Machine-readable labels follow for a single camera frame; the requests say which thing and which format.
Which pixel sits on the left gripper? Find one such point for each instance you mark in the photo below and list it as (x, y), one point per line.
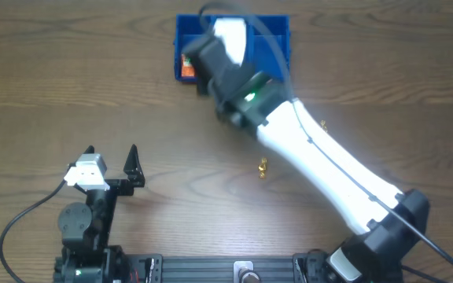
(119, 187)

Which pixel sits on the orange candy box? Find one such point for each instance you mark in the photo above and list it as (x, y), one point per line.
(187, 70)

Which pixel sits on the gold candy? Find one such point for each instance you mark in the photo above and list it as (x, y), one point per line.
(323, 126)
(262, 167)

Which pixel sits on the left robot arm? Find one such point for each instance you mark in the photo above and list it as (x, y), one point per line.
(100, 220)

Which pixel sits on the blue tray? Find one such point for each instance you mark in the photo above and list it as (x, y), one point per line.
(189, 27)

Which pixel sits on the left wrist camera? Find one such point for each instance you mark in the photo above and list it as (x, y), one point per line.
(87, 173)

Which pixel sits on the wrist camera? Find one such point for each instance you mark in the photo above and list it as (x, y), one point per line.
(87, 173)
(230, 39)

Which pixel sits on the mounting rail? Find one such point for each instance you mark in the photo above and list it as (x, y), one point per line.
(203, 269)

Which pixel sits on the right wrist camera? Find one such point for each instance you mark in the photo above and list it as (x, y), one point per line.
(230, 39)

